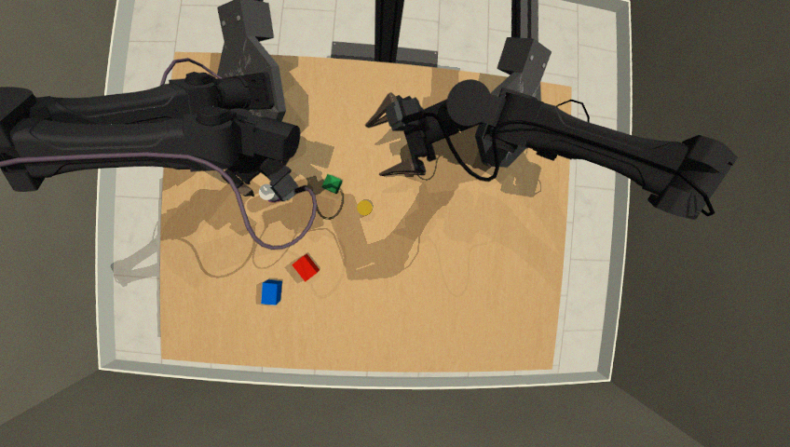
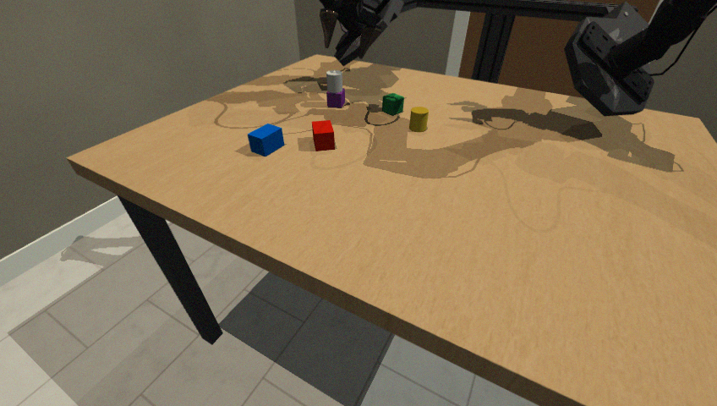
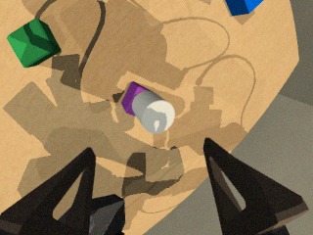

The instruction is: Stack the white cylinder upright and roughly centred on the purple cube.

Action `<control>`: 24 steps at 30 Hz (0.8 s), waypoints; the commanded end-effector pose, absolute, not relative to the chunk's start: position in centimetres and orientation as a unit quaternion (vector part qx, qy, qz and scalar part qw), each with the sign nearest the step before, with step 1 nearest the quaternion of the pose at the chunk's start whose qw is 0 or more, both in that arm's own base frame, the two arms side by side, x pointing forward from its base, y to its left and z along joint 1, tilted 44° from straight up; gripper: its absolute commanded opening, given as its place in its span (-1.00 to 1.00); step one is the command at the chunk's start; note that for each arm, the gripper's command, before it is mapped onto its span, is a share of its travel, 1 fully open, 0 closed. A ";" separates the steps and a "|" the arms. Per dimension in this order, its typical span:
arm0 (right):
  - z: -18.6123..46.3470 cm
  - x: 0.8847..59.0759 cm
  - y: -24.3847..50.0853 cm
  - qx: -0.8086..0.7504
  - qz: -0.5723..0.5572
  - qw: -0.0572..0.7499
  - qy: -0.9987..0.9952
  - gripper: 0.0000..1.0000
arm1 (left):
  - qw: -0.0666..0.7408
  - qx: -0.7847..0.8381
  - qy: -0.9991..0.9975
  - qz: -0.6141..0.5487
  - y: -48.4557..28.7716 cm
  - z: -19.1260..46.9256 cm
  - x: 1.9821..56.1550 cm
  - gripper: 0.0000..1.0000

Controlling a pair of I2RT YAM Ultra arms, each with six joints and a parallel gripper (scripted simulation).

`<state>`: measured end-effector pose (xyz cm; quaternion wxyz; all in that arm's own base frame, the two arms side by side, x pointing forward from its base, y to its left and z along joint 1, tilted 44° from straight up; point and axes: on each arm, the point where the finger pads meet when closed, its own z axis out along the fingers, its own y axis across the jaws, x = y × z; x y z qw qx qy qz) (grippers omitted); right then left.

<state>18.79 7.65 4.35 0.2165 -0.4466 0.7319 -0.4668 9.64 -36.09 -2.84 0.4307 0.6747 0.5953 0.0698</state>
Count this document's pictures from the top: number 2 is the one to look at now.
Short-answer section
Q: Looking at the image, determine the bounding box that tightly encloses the yellow cylinder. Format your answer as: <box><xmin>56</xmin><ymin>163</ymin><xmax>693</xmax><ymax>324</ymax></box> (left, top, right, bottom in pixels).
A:
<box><xmin>409</xmin><ymin>107</ymin><xmax>429</xmax><ymax>132</ymax></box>

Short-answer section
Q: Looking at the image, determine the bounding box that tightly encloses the purple cube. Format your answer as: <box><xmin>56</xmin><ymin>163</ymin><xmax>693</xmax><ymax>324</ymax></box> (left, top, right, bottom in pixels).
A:
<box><xmin>326</xmin><ymin>88</ymin><xmax>345</xmax><ymax>108</ymax></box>

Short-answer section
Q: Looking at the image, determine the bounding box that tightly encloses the white cylinder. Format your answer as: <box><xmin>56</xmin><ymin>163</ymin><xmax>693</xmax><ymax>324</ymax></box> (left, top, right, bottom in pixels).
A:
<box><xmin>326</xmin><ymin>70</ymin><xmax>342</xmax><ymax>93</ymax></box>

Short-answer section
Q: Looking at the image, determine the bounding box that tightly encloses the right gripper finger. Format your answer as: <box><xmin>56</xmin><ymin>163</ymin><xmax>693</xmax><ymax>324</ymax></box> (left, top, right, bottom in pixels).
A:
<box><xmin>320</xmin><ymin>11</ymin><xmax>338</xmax><ymax>48</ymax></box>
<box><xmin>359</xmin><ymin>27</ymin><xmax>381</xmax><ymax>58</ymax></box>

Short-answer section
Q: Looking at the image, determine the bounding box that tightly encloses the green cube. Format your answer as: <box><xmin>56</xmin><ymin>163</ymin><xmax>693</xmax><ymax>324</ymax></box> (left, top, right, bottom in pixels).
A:
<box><xmin>382</xmin><ymin>93</ymin><xmax>404</xmax><ymax>116</ymax></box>

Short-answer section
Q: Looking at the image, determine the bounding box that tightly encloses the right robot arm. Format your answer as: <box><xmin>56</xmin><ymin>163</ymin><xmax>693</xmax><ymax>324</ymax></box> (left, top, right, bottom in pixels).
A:
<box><xmin>320</xmin><ymin>0</ymin><xmax>388</xmax><ymax>51</ymax></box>

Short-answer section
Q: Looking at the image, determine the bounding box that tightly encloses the blue block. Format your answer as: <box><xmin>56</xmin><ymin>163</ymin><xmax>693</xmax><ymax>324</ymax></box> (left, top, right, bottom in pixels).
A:
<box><xmin>248</xmin><ymin>124</ymin><xmax>284</xmax><ymax>156</ymax></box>

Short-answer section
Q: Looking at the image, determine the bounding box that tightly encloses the red block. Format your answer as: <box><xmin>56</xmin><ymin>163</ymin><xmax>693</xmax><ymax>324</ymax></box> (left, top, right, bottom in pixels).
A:
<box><xmin>312</xmin><ymin>120</ymin><xmax>335</xmax><ymax>151</ymax></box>

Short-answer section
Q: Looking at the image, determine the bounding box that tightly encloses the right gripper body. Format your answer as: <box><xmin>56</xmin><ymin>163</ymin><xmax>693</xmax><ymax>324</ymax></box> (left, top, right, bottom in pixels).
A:
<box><xmin>320</xmin><ymin>0</ymin><xmax>382</xmax><ymax>30</ymax></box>

